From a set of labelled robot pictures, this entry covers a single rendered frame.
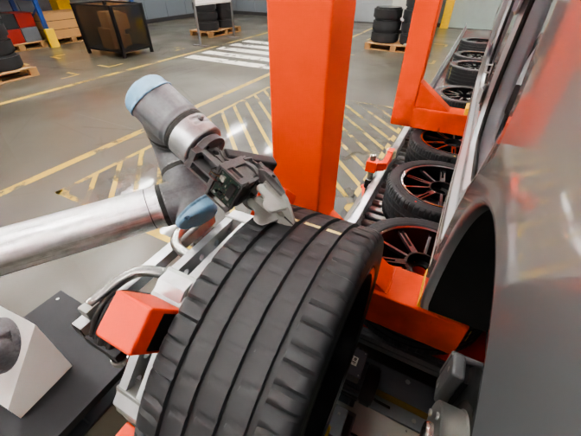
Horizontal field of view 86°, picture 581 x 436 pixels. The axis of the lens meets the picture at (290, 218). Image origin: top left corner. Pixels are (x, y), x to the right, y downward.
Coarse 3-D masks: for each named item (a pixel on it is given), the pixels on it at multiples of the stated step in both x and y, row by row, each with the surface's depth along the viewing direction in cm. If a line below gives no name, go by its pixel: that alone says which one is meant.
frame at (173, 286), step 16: (224, 224) 66; (240, 224) 66; (208, 240) 62; (224, 240) 62; (192, 256) 58; (208, 256) 58; (176, 272) 55; (192, 272) 55; (160, 288) 54; (176, 288) 53; (176, 304) 52; (128, 368) 53; (144, 368) 55; (128, 384) 53; (144, 384) 52; (128, 400) 52; (128, 416) 53
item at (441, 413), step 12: (480, 372) 57; (468, 396) 59; (432, 408) 63; (444, 408) 57; (456, 408) 58; (468, 408) 57; (432, 420) 60; (444, 420) 54; (456, 420) 55; (468, 420) 55; (444, 432) 53; (456, 432) 53; (468, 432) 53
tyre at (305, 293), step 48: (240, 240) 53; (288, 240) 53; (336, 240) 54; (192, 288) 48; (240, 288) 47; (288, 288) 46; (336, 288) 45; (192, 336) 45; (240, 336) 43; (288, 336) 42; (336, 336) 44; (192, 384) 42; (240, 384) 40; (288, 384) 39; (144, 432) 44; (192, 432) 41; (240, 432) 39; (288, 432) 38
